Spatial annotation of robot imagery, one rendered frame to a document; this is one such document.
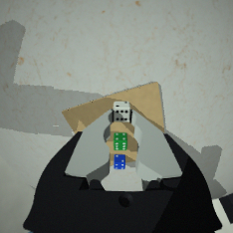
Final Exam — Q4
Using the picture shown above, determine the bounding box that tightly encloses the green die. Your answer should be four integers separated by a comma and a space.
114, 132, 127, 150

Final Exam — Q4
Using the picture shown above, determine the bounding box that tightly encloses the blue die with white pips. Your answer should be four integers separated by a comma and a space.
114, 154, 125, 169

